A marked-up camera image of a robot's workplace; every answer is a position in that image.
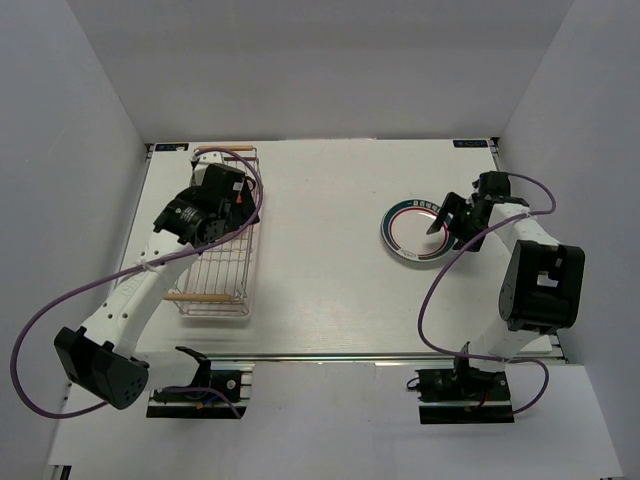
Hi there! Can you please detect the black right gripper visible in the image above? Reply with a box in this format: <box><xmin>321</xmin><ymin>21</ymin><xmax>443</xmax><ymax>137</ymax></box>
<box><xmin>428</xmin><ymin>191</ymin><xmax>488</xmax><ymax>252</ymax></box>

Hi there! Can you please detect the white plate with red characters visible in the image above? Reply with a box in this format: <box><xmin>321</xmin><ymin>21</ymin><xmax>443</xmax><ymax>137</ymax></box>
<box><xmin>380</xmin><ymin>199</ymin><xmax>456</xmax><ymax>265</ymax></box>

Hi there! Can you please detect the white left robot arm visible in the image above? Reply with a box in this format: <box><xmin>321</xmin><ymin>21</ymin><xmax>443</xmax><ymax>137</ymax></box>
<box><xmin>54</xmin><ymin>155</ymin><xmax>263</xmax><ymax>410</ymax></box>

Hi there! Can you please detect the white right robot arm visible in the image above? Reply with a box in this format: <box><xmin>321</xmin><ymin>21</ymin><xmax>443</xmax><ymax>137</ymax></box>
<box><xmin>427</xmin><ymin>171</ymin><xmax>585</xmax><ymax>399</ymax></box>

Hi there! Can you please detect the blue table label left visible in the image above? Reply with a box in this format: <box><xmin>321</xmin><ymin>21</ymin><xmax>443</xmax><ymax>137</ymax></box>
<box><xmin>154</xmin><ymin>143</ymin><xmax>189</xmax><ymax>152</ymax></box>

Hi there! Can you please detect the blue table label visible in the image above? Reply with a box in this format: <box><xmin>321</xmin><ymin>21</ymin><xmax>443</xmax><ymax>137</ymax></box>
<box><xmin>453</xmin><ymin>139</ymin><xmax>489</xmax><ymax>148</ymax></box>
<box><xmin>154</xmin><ymin>143</ymin><xmax>189</xmax><ymax>152</ymax></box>

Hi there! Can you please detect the blue table label right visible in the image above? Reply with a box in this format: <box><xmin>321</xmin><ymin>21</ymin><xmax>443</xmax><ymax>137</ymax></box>
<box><xmin>453</xmin><ymin>139</ymin><xmax>489</xmax><ymax>148</ymax></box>

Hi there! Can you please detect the metal wire dish rack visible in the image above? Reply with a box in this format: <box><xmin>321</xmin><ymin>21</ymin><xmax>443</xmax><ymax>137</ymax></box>
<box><xmin>165</xmin><ymin>144</ymin><xmax>260</xmax><ymax>321</ymax></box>

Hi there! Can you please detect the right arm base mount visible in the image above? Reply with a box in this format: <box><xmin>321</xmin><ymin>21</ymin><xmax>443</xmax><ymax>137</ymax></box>
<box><xmin>406</xmin><ymin>368</ymin><xmax>514</xmax><ymax>425</ymax></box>

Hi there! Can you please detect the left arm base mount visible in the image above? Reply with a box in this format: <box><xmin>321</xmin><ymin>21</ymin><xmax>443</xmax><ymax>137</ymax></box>
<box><xmin>134</xmin><ymin>346</ymin><xmax>253</xmax><ymax>420</ymax></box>

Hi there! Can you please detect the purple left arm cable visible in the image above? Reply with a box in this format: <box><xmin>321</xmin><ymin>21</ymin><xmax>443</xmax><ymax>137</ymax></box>
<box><xmin>10</xmin><ymin>149</ymin><xmax>265</xmax><ymax>419</ymax></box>

